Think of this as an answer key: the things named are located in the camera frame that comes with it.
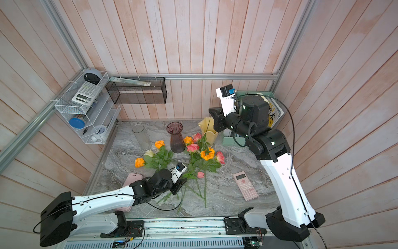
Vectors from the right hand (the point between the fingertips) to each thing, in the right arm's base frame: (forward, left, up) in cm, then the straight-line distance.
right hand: (208, 109), depth 57 cm
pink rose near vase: (+21, +6, -43) cm, 48 cm away
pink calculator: (-11, -22, -47) cm, 53 cm away
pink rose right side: (+6, -9, -45) cm, 46 cm away
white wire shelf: (+13, +58, -18) cm, 62 cm away
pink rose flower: (+10, +8, -41) cm, 43 cm away
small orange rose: (+15, +31, -43) cm, 55 cm away
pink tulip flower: (-5, +6, -47) cm, 48 cm away
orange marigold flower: (-3, 0, -27) cm, 27 cm away
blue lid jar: (+7, +66, -16) cm, 68 cm away
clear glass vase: (+13, +39, -30) cm, 51 cm away
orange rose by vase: (+19, +12, -44) cm, 49 cm away
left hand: (-12, +12, -38) cm, 41 cm away
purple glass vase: (+17, +19, -46) cm, 53 cm away
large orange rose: (+1, +40, -44) cm, 59 cm away
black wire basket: (+45, +56, -25) cm, 76 cm away
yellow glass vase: (+20, -1, -30) cm, 36 cm away
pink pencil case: (-9, +44, -45) cm, 63 cm away
